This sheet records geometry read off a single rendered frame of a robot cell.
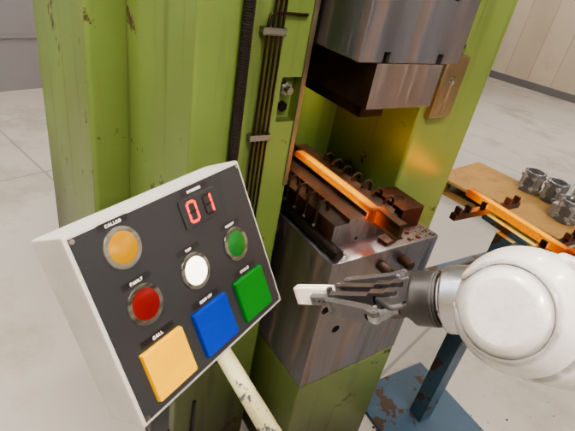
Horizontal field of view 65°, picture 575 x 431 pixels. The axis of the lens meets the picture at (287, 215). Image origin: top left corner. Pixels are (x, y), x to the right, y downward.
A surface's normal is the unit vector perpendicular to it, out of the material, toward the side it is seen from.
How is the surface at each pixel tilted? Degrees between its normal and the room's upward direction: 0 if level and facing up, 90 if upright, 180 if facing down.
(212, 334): 60
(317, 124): 90
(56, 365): 0
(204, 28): 90
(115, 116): 90
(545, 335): 71
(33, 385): 0
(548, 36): 90
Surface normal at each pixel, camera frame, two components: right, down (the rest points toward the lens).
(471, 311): -0.65, -0.17
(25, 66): 0.72, 0.46
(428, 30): 0.53, 0.52
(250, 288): 0.80, -0.07
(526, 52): -0.68, 0.29
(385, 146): -0.83, 0.16
